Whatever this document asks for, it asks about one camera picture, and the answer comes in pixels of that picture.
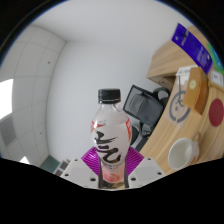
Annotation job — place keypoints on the orange-brown small box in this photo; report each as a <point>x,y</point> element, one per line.
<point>195,88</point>

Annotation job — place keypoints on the wooden side desk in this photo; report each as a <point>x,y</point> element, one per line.
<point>163,63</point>

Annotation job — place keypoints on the black mesh office chair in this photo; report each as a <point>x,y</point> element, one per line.
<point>143,105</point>

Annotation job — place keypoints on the white mug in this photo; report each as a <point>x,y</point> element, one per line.
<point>181,153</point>

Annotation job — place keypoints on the flat round red coaster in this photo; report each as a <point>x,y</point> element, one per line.
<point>216,112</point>

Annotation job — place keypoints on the green packet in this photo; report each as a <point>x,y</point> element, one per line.
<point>216,56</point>

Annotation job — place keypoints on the small white card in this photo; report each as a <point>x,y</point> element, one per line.
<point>216,78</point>

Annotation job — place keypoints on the ceiling light panel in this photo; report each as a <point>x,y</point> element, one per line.
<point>24,160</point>
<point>6,100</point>

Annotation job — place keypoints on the pink drink bottle black cap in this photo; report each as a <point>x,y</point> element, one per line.
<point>110,133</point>

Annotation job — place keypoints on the purple box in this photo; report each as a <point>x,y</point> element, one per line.
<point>191,46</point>

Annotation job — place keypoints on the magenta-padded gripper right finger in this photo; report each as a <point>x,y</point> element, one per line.
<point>136,160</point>

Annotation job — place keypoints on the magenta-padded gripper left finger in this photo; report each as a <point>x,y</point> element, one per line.
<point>88,160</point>

